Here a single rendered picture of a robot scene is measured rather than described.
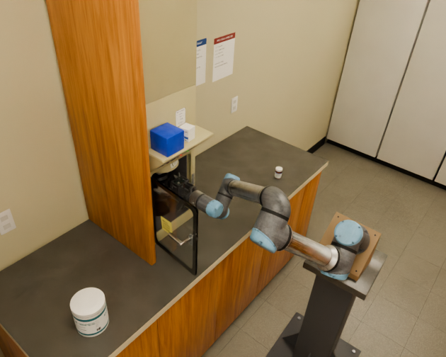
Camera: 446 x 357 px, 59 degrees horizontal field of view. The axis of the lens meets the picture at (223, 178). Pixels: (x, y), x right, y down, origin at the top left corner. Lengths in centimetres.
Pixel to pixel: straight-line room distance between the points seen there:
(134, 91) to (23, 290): 104
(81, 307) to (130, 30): 103
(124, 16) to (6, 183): 93
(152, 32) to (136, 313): 113
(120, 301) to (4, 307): 48
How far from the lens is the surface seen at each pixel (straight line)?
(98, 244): 210
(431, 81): 428
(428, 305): 343
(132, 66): 140
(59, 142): 197
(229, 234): 211
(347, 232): 181
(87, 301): 169
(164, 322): 197
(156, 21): 154
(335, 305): 223
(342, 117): 469
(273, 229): 152
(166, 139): 158
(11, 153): 187
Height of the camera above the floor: 241
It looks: 36 degrees down
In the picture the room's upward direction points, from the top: 4 degrees clockwise
